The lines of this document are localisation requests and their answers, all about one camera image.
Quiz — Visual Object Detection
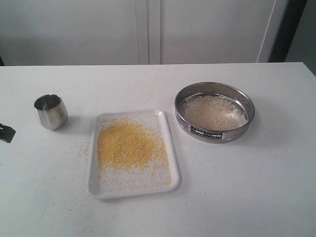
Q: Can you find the stainless steel cup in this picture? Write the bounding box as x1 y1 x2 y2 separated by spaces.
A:
34 94 68 130

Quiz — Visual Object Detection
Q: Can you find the pile of tan sand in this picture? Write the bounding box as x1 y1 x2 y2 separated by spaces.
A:
180 95 247 131

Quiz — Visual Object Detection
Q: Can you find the round steel sieve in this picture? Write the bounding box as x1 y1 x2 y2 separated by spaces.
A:
174 82 255 143

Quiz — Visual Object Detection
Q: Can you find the white cabinet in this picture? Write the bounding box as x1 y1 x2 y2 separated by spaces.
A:
0 0 287 66

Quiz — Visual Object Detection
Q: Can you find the yellow millet pile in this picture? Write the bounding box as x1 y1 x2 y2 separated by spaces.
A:
97 117 172 192

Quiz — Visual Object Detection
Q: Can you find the white plastic tray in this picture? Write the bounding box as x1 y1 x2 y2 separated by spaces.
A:
87 109 180 199

